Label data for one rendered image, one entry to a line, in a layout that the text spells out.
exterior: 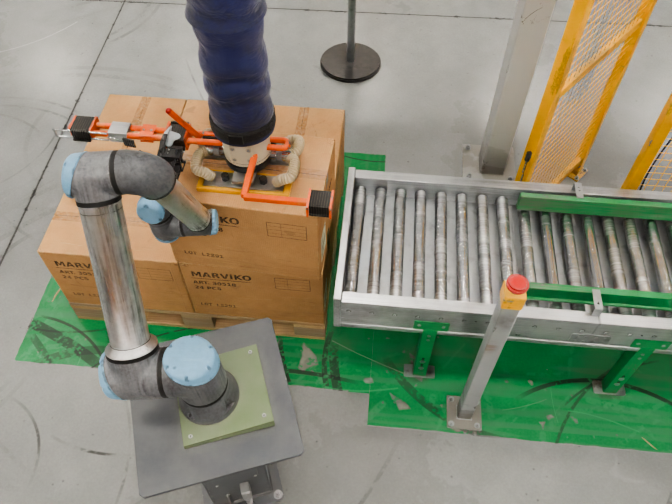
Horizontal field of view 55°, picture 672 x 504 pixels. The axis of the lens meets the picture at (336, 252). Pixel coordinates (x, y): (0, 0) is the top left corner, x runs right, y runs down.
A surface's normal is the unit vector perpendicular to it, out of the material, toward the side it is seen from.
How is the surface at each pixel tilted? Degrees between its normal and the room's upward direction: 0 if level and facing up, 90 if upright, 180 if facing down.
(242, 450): 0
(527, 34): 90
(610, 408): 0
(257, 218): 90
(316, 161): 0
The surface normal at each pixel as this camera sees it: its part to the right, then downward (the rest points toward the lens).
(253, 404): -0.07, -0.61
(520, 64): -0.11, 0.80
